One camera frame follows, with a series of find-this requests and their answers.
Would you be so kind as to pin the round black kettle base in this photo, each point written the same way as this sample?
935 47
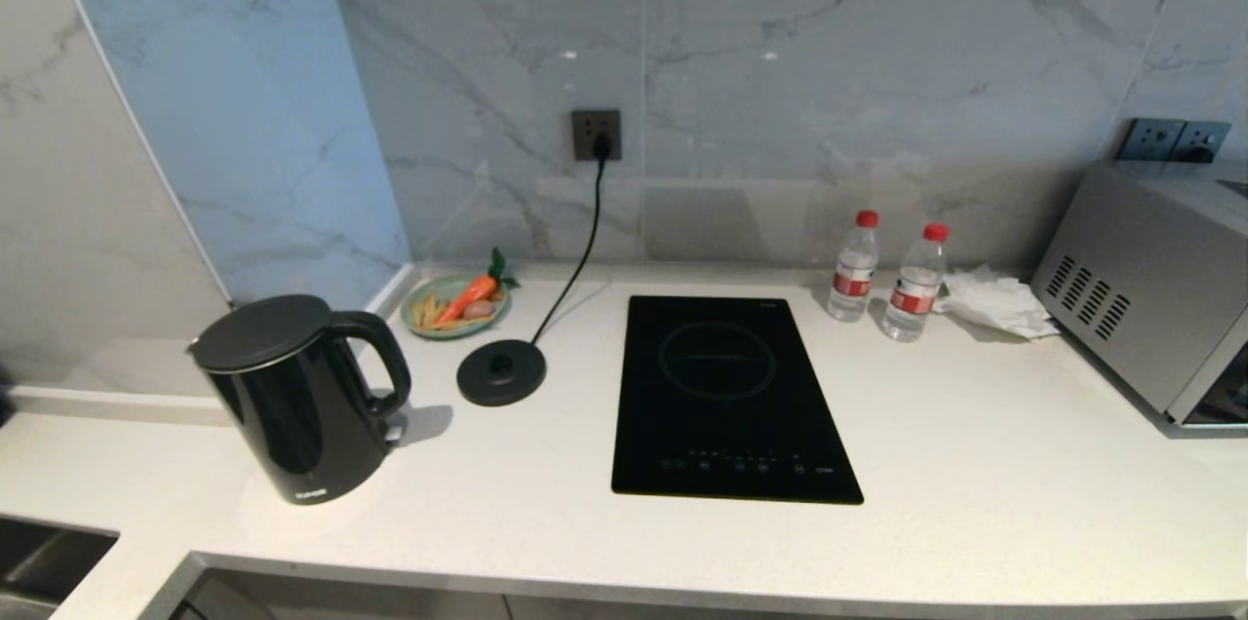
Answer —
501 372

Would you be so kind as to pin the black electric kettle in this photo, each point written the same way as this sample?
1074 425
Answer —
292 415

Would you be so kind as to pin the black kettle lid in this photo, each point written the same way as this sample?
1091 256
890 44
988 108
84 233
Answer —
258 331

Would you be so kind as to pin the brown toy egg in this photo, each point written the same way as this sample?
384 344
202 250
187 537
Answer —
479 309

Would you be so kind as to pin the orange toy carrot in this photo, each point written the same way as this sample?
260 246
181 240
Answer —
468 294

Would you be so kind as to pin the black induction cooktop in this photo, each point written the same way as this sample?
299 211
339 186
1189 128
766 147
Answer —
731 401

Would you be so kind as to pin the green plate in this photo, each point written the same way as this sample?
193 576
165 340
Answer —
429 293

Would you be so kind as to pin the toy french fries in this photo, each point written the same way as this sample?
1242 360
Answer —
429 312

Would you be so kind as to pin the red-capped water bottle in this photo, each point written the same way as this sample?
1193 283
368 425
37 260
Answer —
854 269
915 289

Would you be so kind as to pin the crumpled white tissue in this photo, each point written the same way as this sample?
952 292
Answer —
994 303

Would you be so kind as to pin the silver microwave oven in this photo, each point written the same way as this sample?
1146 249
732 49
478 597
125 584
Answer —
1141 289

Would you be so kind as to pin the steel sink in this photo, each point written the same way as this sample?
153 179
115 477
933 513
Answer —
44 557

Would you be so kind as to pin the dark double wall socket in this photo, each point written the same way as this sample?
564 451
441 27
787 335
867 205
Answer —
1173 140

